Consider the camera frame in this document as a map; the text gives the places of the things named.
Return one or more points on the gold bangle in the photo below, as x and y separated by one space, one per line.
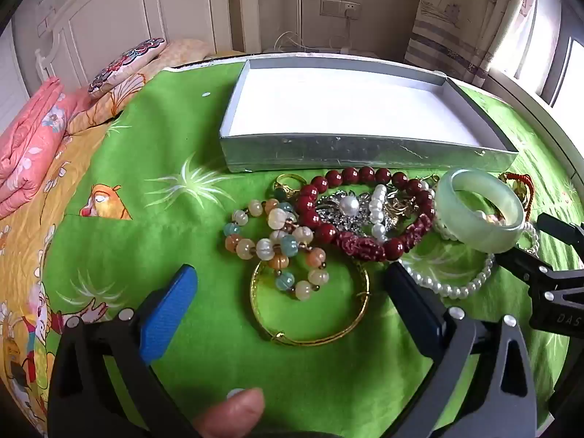
278 337

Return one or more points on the white headboard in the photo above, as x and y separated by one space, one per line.
114 9

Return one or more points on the pale green jade bangle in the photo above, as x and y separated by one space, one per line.
456 228

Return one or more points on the wall socket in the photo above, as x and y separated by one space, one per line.
340 7

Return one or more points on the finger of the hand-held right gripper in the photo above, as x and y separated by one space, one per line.
524 267
559 230

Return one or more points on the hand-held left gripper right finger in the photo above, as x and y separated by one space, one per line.
413 303

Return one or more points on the silver brooch with pearl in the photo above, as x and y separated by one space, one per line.
350 203

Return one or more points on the peach pillow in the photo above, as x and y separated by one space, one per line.
182 52

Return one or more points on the printed curtain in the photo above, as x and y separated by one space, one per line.
456 18

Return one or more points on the silver cardboard box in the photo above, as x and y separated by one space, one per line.
342 100

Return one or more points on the green printed cloth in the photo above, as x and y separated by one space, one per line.
182 237

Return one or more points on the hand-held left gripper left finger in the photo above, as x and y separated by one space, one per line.
169 312

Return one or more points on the pink floral quilt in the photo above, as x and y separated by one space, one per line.
32 146

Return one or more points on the embroidered flower pillow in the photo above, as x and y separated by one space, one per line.
123 66

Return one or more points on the small white pearl strand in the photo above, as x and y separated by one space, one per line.
377 212

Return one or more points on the person's left hand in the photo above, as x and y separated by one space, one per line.
232 413

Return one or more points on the yellow cartoon bedsheet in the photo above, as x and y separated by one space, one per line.
68 178

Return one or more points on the window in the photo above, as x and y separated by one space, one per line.
556 54

